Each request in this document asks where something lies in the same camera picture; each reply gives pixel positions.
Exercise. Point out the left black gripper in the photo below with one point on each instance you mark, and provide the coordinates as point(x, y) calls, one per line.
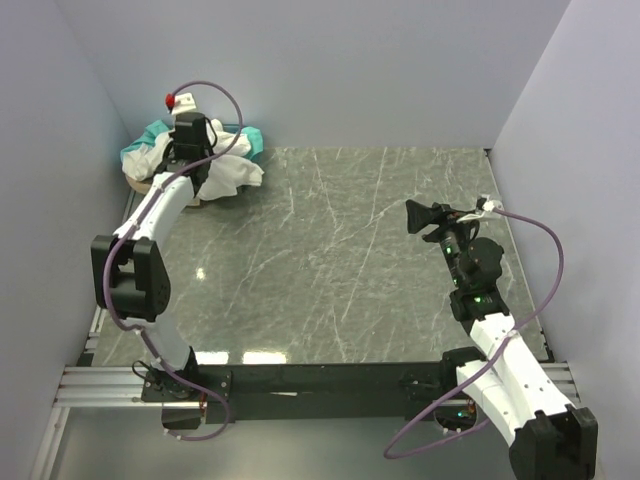
point(189, 126)

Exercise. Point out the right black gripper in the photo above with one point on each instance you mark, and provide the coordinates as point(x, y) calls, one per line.
point(438, 223)

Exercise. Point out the white polo shirt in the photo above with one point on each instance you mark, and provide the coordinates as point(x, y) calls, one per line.
point(228, 174)

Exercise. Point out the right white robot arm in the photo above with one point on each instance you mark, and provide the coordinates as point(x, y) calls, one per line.
point(548, 436)

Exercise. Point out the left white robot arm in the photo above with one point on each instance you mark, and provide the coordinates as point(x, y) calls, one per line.
point(130, 278)

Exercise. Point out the teal t shirt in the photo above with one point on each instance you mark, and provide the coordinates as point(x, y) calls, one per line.
point(141, 159)

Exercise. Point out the black base beam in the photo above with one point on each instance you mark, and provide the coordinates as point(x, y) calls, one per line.
point(327, 391)

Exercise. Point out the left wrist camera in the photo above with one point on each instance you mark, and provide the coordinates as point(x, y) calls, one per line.
point(177, 104)

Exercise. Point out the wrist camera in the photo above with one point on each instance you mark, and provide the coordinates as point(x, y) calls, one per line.
point(177, 104)
point(487, 208)

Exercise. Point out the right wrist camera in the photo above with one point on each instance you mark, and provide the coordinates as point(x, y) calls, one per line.
point(487, 208)

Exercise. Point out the aluminium frame rail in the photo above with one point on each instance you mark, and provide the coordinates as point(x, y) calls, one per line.
point(314, 267)

